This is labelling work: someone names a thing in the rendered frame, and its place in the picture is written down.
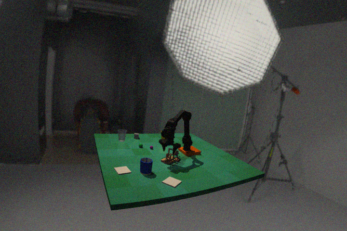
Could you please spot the beige flat square tile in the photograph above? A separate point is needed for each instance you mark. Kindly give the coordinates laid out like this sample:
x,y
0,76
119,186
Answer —
x,y
122,170
171,182

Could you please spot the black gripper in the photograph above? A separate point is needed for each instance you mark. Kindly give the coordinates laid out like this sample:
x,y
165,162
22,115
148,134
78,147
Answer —
x,y
175,145

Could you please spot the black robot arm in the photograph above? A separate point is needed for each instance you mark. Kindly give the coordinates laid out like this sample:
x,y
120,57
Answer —
x,y
169,129

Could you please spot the blue mug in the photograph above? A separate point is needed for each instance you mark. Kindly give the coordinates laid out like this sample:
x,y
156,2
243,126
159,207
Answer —
x,y
145,166

